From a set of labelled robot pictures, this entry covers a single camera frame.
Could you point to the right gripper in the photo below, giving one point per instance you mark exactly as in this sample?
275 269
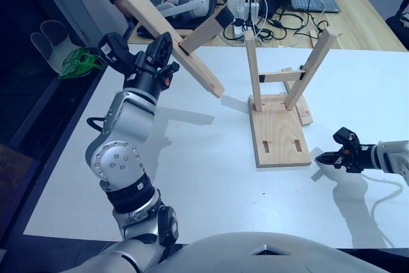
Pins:
359 159

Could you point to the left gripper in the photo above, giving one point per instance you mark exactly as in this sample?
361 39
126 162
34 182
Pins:
145 78

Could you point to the wooden leg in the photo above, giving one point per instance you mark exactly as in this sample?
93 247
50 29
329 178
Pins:
303 111
311 65
150 14
254 68

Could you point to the wooden cross bar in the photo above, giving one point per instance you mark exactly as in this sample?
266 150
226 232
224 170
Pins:
204 31
281 77

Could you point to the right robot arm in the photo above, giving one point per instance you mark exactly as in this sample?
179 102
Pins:
394 158

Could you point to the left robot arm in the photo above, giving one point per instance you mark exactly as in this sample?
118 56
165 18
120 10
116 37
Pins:
118 161

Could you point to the wooden seat board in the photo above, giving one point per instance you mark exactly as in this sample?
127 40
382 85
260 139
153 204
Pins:
278 135

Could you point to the green plastic object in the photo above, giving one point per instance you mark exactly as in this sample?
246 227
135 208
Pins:
78 63

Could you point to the white power strip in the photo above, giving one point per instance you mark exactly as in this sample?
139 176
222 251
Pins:
241 3

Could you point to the white curved holder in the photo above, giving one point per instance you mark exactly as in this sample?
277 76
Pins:
54 44

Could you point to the robot body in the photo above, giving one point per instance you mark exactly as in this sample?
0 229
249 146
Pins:
255 254

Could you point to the black chair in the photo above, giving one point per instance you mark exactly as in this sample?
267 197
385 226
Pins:
399 23

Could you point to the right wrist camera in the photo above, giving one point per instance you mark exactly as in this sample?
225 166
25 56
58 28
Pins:
345 137

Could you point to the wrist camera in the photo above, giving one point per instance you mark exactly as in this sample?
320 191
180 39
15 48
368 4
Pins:
345 137
113 50

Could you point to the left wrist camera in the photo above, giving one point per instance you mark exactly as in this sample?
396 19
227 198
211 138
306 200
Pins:
113 50

